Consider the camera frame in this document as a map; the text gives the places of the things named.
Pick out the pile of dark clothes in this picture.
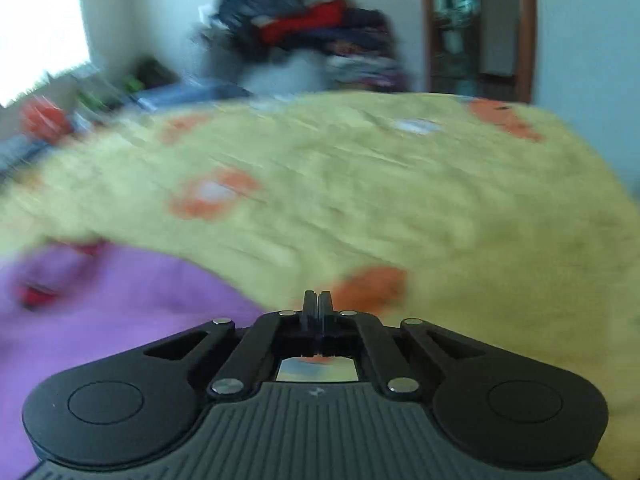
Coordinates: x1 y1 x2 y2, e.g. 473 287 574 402
189 0 417 97

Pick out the blue flat box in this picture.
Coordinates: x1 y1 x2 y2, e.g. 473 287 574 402
137 82 252 112

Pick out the bright window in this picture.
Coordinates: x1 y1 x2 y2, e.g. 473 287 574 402
0 0 95 107

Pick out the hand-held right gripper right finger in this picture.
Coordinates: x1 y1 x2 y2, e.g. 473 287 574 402
319 290 482 401

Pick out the green object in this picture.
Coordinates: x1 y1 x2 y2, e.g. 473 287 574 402
125 57 177 95

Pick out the purple small garment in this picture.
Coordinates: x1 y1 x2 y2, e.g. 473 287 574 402
0 242 306 480

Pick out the red bag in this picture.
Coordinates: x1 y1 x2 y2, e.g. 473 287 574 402
21 96 73 142

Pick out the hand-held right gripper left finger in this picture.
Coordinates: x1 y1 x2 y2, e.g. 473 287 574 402
144 290 319 402

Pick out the yellow printed blanket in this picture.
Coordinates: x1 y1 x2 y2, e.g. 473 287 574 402
0 91 640 471

